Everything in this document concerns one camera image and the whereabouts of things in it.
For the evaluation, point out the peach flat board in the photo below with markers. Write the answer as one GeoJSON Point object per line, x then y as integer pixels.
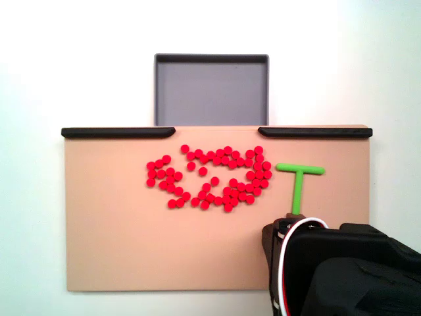
{"type": "Point", "coordinates": [131, 247]}

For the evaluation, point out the grey square tray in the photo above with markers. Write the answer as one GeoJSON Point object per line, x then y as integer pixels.
{"type": "Point", "coordinates": [212, 92]}

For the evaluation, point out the red cylindrical peg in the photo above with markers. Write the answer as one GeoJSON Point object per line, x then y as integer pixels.
{"type": "Point", "coordinates": [206, 187]}
{"type": "Point", "coordinates": [234, 192]}
{"type": "Point", "coordinates": [259, 167]}
{"type": "Point", "coordinates": [203, 170]}
{"type": "Point", "coordinates": [233, 182]}
{"type": "Point", "coordinates": [166, 159]}
{"type": "Point", "coordinates": [266, 165]}
{"type": "Point", "coordinates": [202, 195]}
{"type": "Point", "coordinates": [163, 185]}
{"type": "Point", "coordinates": [226, 191]}
{"type": "Point", "coordinates": [235, 154]}
{"type": "Point", "coordinates": [232, 164]}
{"type": "Point", "coordinates": [240, 161]}
{"type": "Point", "coordinates": [214, 180]}
{"type": "Point", "coordinates": [151, 182]}
{"type": "Point", "coordinates": [259, 174]}
{"type": "Point", "coordinates": [169, 179]}
{"type": "Point", "coordinates": [210, 197]}
{"type": "Point", "coordinates": [171, 188]}
{"type": "Point", "coordinates": [233, 201]}
{"type": "Point", "coordinates": [257, 191]}
{"type": "Point", "coordinates": [178, 175]}
{"type": "Point", "coordinates": [172, 203]}
{"type": "Point", "coordinates": [151, 165]}
{"type": "Point", "coordinates": [186, 196]}
{"type": "Point", "coordinates": [191, 155]}
{"type": "Point", "coordinates": [210, 154]}
{"type": "Point", "coordinates": [226, 199]}
{"type": "Point", "coordinates": [228, 207]}
{"type": "Point", "coordinates": [241, 187]}
{"type": "Point", "coordinates": [191, 165]}
{"type": "Point", "coordinates": [217, 160]}
{"type": "Point", "coordinates": [264, 183]}
{"type": "Point", "coordinates": [218, 200]}
{"type": "Point", "coordinates": [204, 159]}
{"type": "Point", "coordinates": [267, 174]}
{"type": "Point", "coordinates": [258, 150]}
{"type": "Point", "coordinates": [170, 171]}
{"type": "Point", "coordinates": [227, 150]}
{"type": "Point", "coordinates": [219, 152]}
{"type": "Point", "coordinates": [185, 148]}
{"type": "Point", "coordinates": [260, 158]}
{"type": "Point", "coordinates": [160, 173]}
{"type": "Point", "coordinates": [198, 153]}
{"type": "Point", "coordinates": [248, 162]}
{"type": "Point", "coordinates": [151, 173]}
{"type": "Point", "coordinates": [250, 175]}
{"type": "Point", "coordinates": [256, 182]}
{"type": "Point", "coordinates": [242, 196]}
{"type": "Point", "coordinates": [249, 188]}
{"type": "Point", "coordinates": [178, 191]}
{"type": "Point", "coordinates": [250, 153]}
{"type": "Point", "coordinates": [180, 202]}
{"type": "Point", "coordinates": [195, 201]}
{"type": "Point", "coordinates": [159, 163]}
{"type": "Point", "coordinates": [205, 205]}
{"type": "Point", "coordinates": [250, 199]}
{"type": "Point", "coordinates": [225, 160]}

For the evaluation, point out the black edge rail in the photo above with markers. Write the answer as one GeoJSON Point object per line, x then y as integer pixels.
{"type": "Point", "coordinates": [118, 132]}
{"type": "Point", "coordinates": [315, 132]}

